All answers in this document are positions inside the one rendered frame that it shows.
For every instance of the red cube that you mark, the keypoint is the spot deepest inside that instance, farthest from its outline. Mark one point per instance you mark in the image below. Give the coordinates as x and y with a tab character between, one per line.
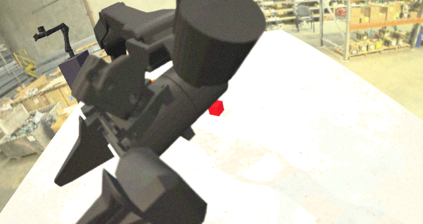
217	108

